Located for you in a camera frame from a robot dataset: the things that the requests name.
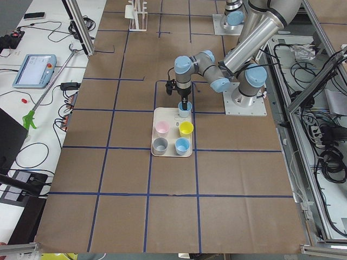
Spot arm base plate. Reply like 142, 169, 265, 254
213, 14, 243, 36
223, 82, 267, 116

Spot white cup drying rack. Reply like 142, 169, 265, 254
128, 0, 148, 32

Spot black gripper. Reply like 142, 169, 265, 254
165, 79, 192, 111

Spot white ikea cup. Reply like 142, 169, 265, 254
125, 5, 135, 19

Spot grey cup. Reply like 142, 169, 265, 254
152, 137, 168, 155

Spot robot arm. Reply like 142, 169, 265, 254
165, 1, 301, 110
220, 0, 246, 31

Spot cream rabbit tray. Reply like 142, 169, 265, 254
151, 107, 192, 157

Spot brown paper table cover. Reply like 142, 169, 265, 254
36, 1, 306, 254

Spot aluminium frame post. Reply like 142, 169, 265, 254
62, 0, 95, 56

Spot light blue cup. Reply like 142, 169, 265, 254
178, 101, 192, 118
175, 138, 190, 155

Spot blue teach pendant tablet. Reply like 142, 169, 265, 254
12, 54, 56, 89

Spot black smartphone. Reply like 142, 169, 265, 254
23, 12, 46, 20

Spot black power adapter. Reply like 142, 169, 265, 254
60, 82, 81, 91

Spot pink cup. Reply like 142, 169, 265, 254
155, 120, 170, 137

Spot reacher grabber tool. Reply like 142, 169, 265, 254
22, 43, 81, 130

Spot yellow cup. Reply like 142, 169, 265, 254
179, 121, 194, 138

